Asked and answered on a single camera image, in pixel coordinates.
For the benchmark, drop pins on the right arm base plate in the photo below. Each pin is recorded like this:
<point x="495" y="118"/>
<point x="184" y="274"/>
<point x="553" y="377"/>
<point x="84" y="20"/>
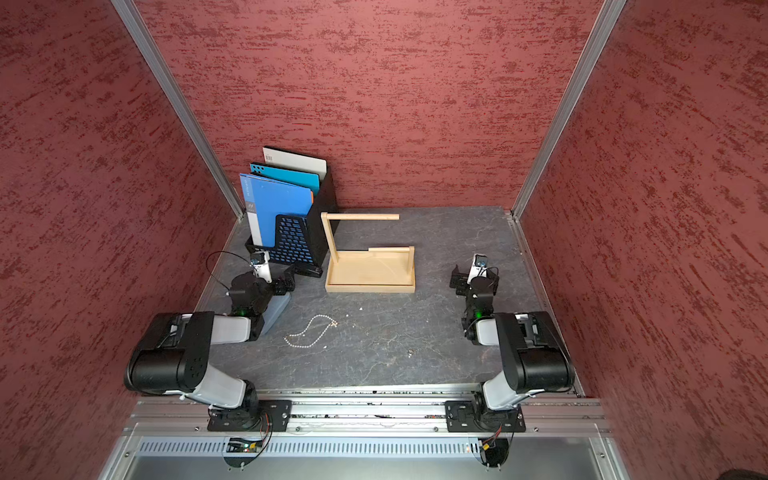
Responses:
<point x="471" y="417"/>

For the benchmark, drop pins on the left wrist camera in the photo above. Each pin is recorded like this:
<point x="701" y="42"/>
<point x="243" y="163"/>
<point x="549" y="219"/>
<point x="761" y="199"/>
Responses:
<point x="259" y="261"/>

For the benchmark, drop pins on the aluminium mounting rail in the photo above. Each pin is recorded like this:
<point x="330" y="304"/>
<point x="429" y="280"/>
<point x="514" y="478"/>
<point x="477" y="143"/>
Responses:
<point x="385" y="411"/>

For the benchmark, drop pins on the right aluminium corner post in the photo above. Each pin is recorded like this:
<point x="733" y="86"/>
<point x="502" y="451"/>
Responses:
<point x="604" y="24"/>

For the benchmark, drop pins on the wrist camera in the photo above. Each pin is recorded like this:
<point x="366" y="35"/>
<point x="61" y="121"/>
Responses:
<point x="259" y="261"/>
<point x="478" y="265"/>

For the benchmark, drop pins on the teal folder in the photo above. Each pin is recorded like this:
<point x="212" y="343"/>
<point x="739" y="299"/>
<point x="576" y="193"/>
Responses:
<point x="307" y="180"/>

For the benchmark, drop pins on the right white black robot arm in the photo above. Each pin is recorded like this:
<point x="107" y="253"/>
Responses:
<point x="534" y="359"/>

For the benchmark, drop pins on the blue folder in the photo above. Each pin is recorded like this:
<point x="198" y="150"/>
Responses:
<point x="265" y="199"/>

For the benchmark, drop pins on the aluminium corner post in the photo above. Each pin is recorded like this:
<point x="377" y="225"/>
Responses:
<point x="604" y="24"/>
<point x="132" y="20"/>

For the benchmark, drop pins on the black mesh file holder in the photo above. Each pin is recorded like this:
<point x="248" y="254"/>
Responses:
<point x="301" y="239"/>

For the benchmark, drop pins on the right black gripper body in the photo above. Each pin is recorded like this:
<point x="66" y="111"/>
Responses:
<point x="459" y="279"/>

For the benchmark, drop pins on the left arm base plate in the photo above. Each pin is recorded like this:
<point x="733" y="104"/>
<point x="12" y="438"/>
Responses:
<point x="266" y="416"/>

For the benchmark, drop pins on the wooden jewelry display stand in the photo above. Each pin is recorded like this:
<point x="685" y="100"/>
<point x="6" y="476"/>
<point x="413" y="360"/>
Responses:
<point x="383" y="270"/>

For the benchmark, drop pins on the white grey folder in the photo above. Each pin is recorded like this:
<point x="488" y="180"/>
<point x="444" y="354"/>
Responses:
<point x="295" y="161"/>

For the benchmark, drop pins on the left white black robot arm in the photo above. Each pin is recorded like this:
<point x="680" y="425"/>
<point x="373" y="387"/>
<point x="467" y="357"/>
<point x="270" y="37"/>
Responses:
<point x="172" y="357"/>

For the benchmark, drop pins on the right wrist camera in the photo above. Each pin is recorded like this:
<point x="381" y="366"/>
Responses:
<point x="478" y="265"/>

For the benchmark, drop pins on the left aluminium corner post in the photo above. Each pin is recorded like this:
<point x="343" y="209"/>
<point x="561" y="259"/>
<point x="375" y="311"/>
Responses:
<point x="132" y="20"/>

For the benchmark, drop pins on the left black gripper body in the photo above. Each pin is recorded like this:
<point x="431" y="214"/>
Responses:
<point x="282" y="282"/>

